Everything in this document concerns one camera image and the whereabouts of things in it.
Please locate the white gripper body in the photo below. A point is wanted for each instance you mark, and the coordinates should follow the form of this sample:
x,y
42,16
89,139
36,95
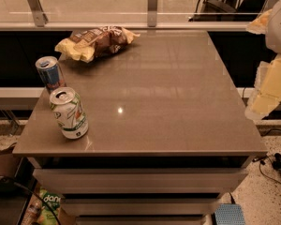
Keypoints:
x,y
279,32

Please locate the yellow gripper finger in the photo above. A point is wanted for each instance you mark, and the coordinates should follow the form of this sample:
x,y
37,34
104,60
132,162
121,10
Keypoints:
x,y
267,90
258,26

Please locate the white green 7up can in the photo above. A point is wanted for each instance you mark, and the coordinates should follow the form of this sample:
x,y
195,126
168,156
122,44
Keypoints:
x,y
65,104

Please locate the brown yellow chip bag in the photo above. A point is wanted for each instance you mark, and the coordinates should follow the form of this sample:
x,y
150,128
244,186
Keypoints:
x,y
91,44

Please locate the blue silver energy drink can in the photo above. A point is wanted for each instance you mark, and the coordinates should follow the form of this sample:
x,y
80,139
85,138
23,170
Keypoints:
x,y
50,73

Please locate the green snack bag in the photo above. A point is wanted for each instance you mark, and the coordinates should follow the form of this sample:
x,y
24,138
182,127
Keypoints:
x,y
50,208

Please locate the grey drawer cabinet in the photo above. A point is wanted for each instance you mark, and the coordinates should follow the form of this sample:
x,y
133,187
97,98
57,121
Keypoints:
x,y
167,135

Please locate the blue perforated box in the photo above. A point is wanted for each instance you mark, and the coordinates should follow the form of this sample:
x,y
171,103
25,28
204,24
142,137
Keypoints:
x,y
229,214

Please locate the plastic bottle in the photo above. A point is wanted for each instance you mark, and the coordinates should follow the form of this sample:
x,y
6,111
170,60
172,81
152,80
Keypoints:
x,y
32,213

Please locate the metal railing post middle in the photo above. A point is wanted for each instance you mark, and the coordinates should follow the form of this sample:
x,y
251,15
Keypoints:
x,y
152,13

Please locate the metal railing post left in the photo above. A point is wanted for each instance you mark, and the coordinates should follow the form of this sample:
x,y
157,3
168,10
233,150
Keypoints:
x,y
39,16

